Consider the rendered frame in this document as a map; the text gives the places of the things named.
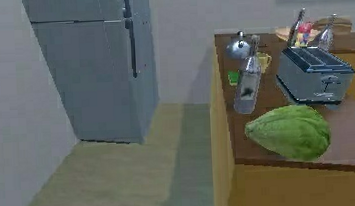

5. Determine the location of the black fridge handle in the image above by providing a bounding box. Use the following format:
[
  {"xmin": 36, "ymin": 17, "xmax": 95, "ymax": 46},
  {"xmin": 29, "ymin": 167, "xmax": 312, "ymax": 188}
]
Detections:
[
  {"xmin": 122, "ymin": 0, "xmax": 133, "ymax": 19},
  {"xmin": 124, "ymin": 18, "xmax": 138, "ymax": 79}
]

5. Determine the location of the green lettuce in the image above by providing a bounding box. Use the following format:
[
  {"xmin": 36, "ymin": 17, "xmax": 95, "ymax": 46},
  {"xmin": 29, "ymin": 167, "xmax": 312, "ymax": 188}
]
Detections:
[{"xmin": 243, "ymin": 102, "xmax": 333, "ymax": 165}]

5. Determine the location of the brown bread loaf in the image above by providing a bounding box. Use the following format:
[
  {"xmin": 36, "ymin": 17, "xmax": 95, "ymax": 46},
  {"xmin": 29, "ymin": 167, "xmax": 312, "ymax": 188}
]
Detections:
[{"xmin": 316, "ymin": 15, "xmax": 354, "ymax": 35}]

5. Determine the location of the silver kettle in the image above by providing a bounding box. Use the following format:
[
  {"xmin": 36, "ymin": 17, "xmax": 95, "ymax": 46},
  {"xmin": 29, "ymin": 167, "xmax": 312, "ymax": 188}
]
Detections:
[{"xmin": 224, "ymin": 30, "xmax": 254, "ymax": 62}]

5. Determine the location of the yellow mug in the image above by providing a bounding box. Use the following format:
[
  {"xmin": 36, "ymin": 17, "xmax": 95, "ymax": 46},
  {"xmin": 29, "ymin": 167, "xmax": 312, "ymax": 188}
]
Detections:
[{"xmin": 256, "ymin": 51, "xmax": 273, "ymax": 74}]

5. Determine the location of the yellow counter cabinet brown top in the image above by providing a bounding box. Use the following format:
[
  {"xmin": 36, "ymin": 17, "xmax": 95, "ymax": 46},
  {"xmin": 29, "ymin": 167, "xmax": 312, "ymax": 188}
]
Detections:
[{"xmin": 206, "ymin": 27, "xmax": 355, "ymax": 206}]

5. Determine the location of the grey refrigerator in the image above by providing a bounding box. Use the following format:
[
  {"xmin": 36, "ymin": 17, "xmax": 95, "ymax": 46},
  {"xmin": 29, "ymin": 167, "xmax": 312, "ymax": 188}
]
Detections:
[{"xmin": 21, "ymin": 0, "xmax": 162, "ymax": 150}]

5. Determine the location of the green cup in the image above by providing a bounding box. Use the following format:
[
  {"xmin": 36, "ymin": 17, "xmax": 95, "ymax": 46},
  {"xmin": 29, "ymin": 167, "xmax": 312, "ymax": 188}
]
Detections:
[{"xmin": 227, "ymin": 70, "xmax": 241, "ymax": 87}]

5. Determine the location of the silver toaster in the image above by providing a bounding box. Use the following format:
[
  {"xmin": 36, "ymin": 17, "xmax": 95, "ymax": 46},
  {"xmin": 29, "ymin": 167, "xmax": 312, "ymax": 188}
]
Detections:
[{"xmin": 274, "ymin": 43, "xmax": 355, "ymax": 108}]

